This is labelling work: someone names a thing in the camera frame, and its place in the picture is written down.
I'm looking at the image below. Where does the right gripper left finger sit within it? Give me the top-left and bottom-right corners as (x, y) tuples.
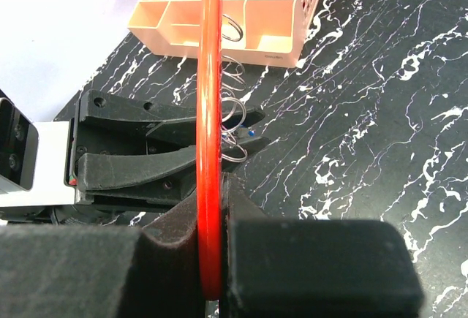
(1, 197), (205, 317)

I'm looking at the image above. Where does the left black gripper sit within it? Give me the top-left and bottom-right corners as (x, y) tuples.
(65, 89), (273, 213)

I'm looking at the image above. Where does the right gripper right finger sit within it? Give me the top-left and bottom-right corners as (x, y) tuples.
(219, 174), (424, 317)

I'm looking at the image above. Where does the white and red keyring holder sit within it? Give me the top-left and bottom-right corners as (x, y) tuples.
(196, 0), (222, 300)

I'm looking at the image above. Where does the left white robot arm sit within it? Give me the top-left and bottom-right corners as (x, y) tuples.
(1, 90), (196, 225)

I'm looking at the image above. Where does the orange plastic desk organizer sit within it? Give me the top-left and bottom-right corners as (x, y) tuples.
(128, 0), (319, 68)

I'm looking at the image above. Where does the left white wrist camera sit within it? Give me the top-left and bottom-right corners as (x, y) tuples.
(1, 97), (39, 194)

